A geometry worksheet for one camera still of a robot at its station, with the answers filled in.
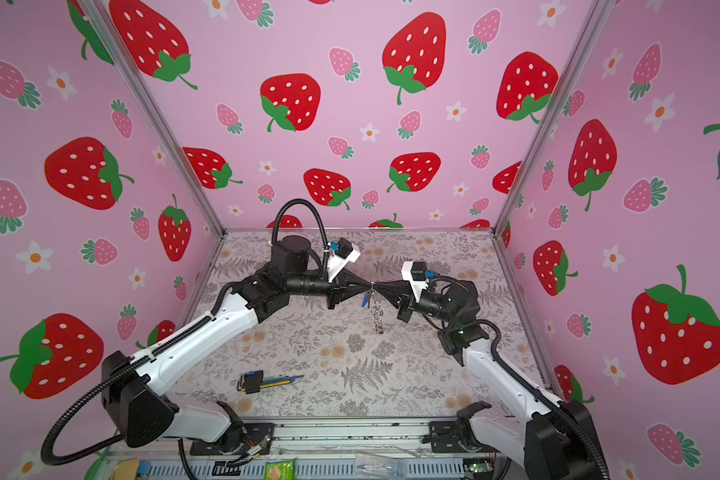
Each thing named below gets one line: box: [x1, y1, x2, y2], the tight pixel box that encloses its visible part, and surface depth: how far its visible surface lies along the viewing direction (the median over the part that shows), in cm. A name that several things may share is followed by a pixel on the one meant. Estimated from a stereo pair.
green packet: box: [264, 459, 296, 480], surface depth 70 cm
